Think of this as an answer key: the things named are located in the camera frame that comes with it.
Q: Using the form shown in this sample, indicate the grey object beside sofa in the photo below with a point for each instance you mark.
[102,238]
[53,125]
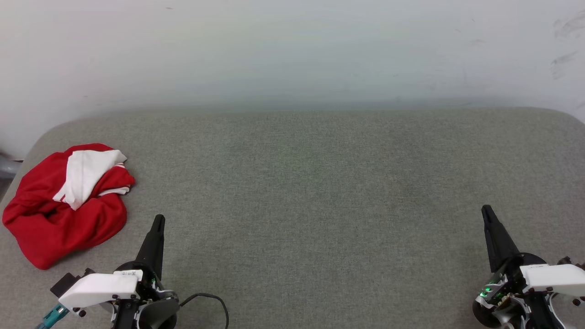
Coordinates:
[7,167]

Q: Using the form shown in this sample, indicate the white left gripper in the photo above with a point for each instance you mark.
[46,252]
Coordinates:
[100,288]

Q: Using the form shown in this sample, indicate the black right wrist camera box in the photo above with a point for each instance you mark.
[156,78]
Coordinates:
[569,262]

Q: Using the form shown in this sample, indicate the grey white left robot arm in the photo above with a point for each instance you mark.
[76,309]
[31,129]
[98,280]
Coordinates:
[157,316]

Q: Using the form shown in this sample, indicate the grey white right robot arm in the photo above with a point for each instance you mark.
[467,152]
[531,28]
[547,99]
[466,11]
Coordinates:
[500,317]

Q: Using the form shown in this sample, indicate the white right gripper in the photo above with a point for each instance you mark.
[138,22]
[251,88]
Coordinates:
[553,278]

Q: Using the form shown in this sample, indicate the red Bulls 23 jersey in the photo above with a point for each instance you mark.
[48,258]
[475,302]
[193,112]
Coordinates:
[55,228]

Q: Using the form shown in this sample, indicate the grey fabric sofa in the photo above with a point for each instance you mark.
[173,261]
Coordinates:
[297,205]

